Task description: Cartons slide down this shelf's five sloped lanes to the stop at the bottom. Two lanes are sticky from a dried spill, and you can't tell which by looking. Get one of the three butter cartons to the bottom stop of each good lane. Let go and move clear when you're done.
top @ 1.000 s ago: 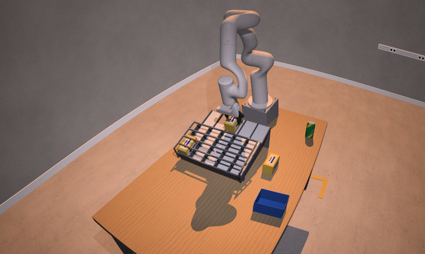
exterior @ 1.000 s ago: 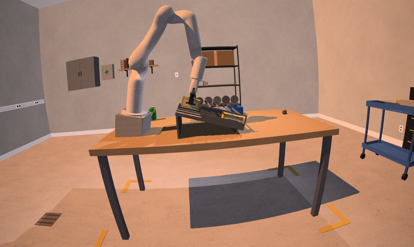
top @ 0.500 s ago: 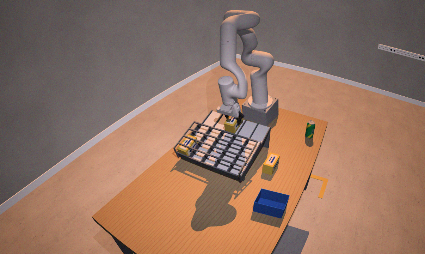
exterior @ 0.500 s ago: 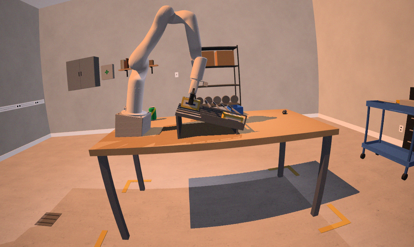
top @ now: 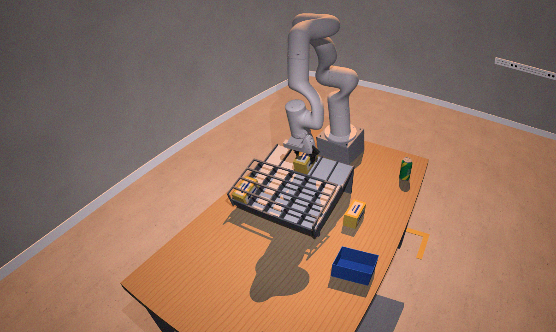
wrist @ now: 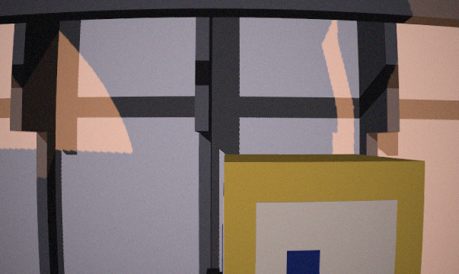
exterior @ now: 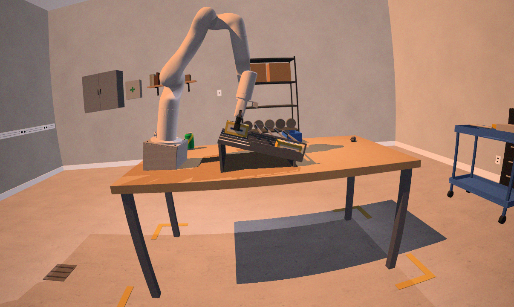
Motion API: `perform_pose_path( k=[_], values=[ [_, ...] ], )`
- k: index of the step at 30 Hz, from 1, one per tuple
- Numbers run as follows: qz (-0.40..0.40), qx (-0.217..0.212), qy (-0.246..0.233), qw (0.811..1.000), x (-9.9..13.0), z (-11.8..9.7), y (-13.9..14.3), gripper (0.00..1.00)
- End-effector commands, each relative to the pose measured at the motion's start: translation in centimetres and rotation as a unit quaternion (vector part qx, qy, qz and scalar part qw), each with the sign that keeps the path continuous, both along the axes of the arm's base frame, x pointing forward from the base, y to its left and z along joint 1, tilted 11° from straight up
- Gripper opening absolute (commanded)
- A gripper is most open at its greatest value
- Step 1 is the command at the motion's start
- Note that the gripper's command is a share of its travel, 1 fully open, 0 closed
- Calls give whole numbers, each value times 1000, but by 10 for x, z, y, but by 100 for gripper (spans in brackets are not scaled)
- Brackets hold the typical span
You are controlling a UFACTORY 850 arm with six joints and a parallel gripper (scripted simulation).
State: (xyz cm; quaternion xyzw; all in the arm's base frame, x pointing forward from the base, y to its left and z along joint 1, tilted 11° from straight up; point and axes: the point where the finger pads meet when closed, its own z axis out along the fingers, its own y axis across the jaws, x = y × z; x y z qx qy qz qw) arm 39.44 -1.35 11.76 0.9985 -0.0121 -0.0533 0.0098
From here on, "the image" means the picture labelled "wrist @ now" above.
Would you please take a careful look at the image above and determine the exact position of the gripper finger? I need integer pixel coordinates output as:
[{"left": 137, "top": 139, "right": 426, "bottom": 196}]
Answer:
[{"left": 206, "top": 269, "right": 222, "bottom": 274}]

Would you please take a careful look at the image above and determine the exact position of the yellow butter carton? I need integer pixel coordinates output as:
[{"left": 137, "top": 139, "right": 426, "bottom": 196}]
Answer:
[{"left": 222, "top": 154, "right": 425, "bottom": 274}]

